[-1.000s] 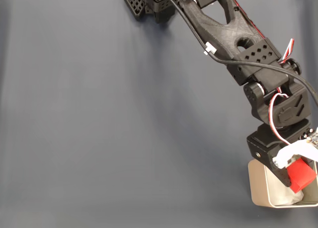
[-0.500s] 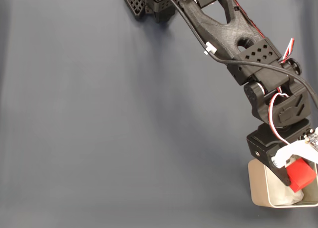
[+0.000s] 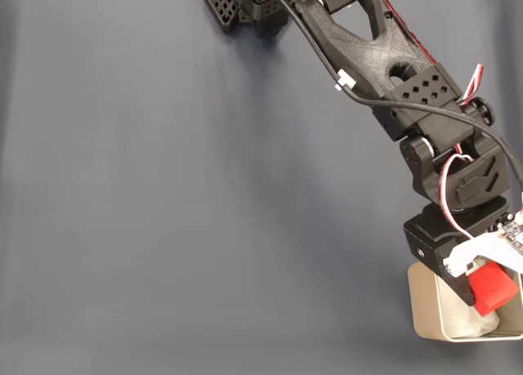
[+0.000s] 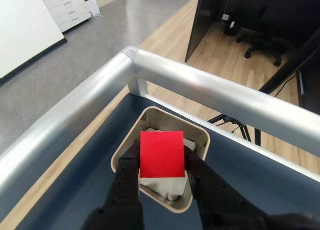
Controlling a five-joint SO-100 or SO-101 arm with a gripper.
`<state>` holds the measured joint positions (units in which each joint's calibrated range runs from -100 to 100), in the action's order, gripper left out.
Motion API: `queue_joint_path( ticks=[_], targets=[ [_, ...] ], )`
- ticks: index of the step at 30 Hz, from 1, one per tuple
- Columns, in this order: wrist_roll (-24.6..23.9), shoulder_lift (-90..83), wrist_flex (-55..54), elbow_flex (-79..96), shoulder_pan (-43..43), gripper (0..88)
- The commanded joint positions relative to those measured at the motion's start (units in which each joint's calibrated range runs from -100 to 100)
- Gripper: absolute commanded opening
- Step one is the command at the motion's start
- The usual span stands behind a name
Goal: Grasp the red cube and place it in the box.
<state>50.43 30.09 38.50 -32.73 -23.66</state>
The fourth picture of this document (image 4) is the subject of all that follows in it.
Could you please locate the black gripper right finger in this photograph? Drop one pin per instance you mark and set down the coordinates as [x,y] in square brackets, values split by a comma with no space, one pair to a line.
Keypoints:
[215,197]

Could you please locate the dark desk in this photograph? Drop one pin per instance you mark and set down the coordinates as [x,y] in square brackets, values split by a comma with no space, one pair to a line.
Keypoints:
[311,89]

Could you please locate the red cube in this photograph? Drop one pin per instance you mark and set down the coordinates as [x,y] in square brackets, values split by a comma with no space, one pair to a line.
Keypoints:
[162,154]

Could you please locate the black tripod stand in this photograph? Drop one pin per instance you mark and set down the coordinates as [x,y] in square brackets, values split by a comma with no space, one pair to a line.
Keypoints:
[287,64]

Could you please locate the white panel with black base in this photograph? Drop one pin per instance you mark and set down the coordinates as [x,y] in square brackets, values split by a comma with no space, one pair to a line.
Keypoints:
[22,32]

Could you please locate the silver tube rail frame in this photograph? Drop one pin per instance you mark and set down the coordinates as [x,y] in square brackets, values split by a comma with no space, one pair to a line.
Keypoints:
[200,79]

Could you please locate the black waste bin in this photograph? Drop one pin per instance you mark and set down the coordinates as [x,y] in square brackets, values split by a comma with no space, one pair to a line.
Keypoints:
[230,29]

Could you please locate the white drawer cabinet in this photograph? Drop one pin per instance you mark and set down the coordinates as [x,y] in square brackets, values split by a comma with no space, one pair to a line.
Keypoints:
[65,9]

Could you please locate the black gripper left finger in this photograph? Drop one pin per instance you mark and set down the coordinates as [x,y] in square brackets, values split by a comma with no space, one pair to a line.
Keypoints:
[122,190]

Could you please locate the white carton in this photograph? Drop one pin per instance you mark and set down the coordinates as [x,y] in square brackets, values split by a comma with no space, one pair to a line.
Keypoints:
[93,7]

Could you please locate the black desk partition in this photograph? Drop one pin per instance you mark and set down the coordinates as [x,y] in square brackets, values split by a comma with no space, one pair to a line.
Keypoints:
[200,22]

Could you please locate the black office chair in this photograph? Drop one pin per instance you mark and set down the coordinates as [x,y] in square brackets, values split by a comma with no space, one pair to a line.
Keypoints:
[262,44]

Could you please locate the white crumpled tissue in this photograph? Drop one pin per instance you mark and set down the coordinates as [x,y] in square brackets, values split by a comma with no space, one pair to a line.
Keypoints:
[165,187]

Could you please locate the beige open box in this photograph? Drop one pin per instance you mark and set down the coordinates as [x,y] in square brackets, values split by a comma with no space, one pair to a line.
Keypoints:
[180,207]

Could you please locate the blue-grey table mat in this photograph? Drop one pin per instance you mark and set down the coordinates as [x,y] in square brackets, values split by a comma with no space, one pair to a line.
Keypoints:
[75,177]

